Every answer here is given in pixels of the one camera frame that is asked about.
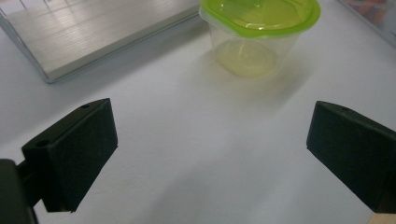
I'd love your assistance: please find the white wire rack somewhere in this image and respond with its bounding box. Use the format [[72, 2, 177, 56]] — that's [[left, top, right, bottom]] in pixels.
[[0, 0, 202, 85]]

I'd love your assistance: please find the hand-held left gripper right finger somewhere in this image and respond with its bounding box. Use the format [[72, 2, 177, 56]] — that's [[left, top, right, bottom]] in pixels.
[[305, 100, 396, 215]]

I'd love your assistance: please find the wooden table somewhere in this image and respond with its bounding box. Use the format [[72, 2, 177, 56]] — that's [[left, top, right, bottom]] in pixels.
[[367, 213, 396, 224]]

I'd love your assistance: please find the rectangular clear container blue lid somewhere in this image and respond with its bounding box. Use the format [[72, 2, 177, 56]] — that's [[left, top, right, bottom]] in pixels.
[[337, 0, 396, 49]]

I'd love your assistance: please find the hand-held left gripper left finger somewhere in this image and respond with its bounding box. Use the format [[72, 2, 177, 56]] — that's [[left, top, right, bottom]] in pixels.
[[17, 98, 119, 214]]

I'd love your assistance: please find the round container with green lid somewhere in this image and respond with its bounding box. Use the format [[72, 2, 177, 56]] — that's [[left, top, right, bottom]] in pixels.
[[199, 0, 322, 78]]

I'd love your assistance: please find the grey table mat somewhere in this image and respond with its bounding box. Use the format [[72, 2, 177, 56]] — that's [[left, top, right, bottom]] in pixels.
[[0, 0, 396, 224]]

